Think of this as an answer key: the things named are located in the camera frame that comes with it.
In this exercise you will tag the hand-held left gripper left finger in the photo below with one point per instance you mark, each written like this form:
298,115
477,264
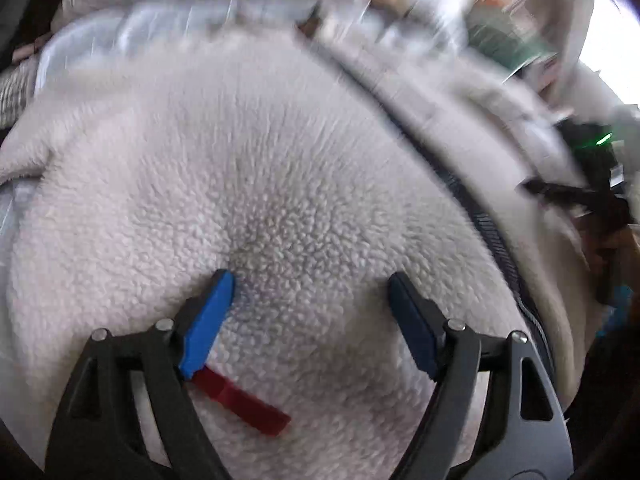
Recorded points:
207,325

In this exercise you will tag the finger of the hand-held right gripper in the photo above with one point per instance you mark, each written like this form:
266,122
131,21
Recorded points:
560,191

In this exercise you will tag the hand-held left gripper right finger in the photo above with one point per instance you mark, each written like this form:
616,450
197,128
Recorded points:
415,327

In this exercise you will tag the white fleece jacket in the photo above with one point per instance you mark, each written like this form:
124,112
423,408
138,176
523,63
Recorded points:
280,170

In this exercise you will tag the person's right hand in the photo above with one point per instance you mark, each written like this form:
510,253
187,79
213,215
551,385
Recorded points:
617,255

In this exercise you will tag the red plastic tab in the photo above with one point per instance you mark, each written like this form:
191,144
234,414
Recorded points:
245,402

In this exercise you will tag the bright window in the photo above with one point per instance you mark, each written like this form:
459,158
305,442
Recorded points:
612,50

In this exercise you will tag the green patterned pillow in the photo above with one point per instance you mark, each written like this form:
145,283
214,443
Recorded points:
500,42

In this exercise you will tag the striped grey cloth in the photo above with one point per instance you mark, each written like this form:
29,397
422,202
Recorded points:
15,92

